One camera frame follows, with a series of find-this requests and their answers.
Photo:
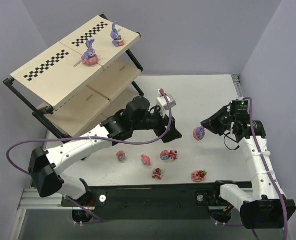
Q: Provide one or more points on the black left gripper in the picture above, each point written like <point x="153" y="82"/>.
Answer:
<point x="164" y="127"/>

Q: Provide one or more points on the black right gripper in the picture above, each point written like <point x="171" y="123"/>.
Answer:
<point x="220" y="122"/>

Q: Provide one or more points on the purple bunny holding cupcake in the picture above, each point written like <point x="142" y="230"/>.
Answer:
<point x="117" y="40"/>

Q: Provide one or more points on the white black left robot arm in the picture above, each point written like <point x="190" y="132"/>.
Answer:
<point x="46" y="167"/>

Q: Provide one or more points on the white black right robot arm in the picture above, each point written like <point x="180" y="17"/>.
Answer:
<point x="267" y="207"/>

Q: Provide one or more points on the beige three-tier shelf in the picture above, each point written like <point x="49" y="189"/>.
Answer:
<point x="68" y="97"/>

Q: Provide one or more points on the pink bear red cake toy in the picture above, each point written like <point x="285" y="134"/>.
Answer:
<point x="168" y="155"/>

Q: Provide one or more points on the pink lying figure toy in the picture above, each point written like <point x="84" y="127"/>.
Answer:
<point x="145" y="160"/>

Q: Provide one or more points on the strawberry cake slice toy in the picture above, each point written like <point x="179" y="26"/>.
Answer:
<point x="157" y="174"/>

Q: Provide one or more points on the pink bear strawberry donut toy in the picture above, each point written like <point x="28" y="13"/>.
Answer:
<point x="198" y="176"/>

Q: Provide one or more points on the pink figure flower wreath toy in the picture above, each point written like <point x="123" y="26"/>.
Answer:
<point x="120" y="155"/>

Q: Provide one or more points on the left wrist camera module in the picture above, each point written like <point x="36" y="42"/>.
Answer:
<point x="165" y="102"/>

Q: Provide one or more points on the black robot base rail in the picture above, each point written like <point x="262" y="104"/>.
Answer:
<point x="193" y="201"/>

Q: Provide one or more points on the aluminium table frame rail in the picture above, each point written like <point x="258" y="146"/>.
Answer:
<point x="30" y="200"/>

